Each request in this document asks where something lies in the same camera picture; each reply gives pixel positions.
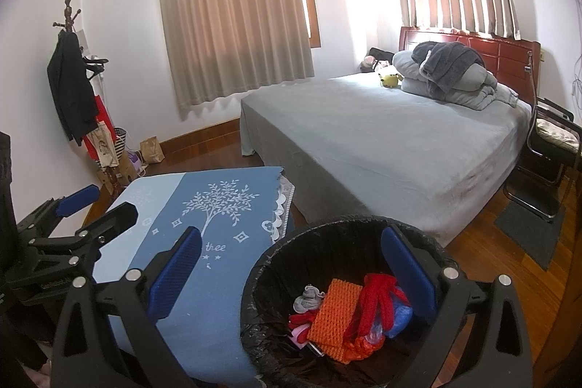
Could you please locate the white carton box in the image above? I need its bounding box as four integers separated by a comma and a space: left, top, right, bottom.
290, 323, 324, 358

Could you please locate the red knit cloth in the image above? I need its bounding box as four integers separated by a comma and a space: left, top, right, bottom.
288, 273, 397, 335

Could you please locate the white wall cable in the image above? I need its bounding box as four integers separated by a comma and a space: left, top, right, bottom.
570, 52, 582, 99

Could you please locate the red plastic bag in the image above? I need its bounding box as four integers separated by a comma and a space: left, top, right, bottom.
341, 331, 388, 367

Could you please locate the black coat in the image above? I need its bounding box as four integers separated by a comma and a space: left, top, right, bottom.
47, 29, 100, 142

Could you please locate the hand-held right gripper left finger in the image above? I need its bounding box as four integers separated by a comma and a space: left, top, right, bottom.
49, 227, 203, 388

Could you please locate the black metal chair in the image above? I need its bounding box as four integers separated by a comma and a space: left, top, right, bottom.
502, 97, 580, 225

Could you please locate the blue tree-print tablecloth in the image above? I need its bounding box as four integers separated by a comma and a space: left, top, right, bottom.
91, 167, 296, 388

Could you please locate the orange knit pad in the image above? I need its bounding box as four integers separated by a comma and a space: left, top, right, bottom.
309, 279, 365, 364

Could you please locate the black lined trash bin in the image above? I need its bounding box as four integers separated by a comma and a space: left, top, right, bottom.
239, 215, 465, 388

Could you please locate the grey sock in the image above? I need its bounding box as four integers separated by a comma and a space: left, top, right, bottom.
293, 285, 327, 312

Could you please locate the red wooden headboard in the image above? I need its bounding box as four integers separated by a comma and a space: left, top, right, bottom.
399, 27, 542, 107

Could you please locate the striped bag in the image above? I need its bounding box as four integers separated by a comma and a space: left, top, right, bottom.
113, 128, 128, 161

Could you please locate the chair cushion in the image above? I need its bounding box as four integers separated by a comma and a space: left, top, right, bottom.
534, 117, 580, 152

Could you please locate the black clothes hanger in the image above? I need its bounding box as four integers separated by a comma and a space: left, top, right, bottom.
81, 56, 110, 82

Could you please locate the blue plastic bag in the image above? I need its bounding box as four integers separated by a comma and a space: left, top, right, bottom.
377, 287, 413, 340

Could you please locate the bed with grey sheet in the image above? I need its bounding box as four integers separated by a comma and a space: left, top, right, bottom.
239, 76, 533, 248

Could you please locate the beige canvas tote bag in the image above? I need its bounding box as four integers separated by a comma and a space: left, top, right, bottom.
86, 120, 120, 168

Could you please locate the brown paper bag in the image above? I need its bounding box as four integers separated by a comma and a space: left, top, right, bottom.
139, 136, 165, 164

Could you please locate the black bag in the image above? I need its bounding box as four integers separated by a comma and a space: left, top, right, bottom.
361, 47, 396, 73

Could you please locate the cardboard box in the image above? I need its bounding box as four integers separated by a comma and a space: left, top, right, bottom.
97, 152, 137, 189

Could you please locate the white lace table cover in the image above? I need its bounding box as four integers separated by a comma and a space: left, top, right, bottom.
261, 176, 296, 241

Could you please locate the wooden coat rack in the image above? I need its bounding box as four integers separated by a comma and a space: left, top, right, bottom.
52, 0, 132, 198

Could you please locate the dark grey floor mat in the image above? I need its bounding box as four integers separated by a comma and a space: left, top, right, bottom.
493, 199, 567, 271

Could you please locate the folded light grey duvet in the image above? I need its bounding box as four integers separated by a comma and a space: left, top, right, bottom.
392, 49, 520, 112

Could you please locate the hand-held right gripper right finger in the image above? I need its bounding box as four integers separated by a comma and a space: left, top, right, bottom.
381, 224, 535, 388

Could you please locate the dark grey blanket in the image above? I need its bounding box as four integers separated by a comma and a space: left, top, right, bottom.
411, 41, 486, 100

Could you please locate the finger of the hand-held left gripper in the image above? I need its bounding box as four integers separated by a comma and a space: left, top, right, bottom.
31, 203, 138, 268
15, 184, 100, 242

